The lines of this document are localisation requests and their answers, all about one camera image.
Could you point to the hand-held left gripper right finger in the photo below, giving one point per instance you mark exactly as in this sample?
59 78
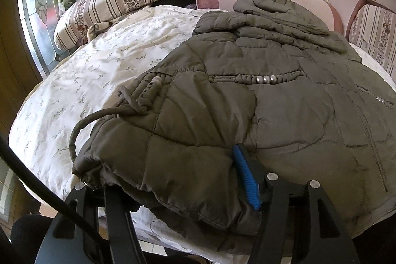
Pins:
246 177

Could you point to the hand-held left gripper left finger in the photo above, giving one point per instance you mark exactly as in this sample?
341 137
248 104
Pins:
117 220

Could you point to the olive quilted hooded jacket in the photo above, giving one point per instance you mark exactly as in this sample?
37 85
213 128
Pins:
247 115

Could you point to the person's black trousers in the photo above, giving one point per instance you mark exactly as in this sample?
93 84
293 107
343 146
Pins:
27 236

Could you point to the white floral bedsheet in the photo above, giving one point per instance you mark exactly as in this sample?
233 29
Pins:
77 81

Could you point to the small beige patterned cloth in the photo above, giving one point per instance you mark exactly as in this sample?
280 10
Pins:
92 29

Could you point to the striped floral seat cushion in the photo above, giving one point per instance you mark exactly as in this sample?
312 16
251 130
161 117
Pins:
374 29

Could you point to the stained glass door panel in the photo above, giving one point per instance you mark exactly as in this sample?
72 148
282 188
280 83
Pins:
34 4

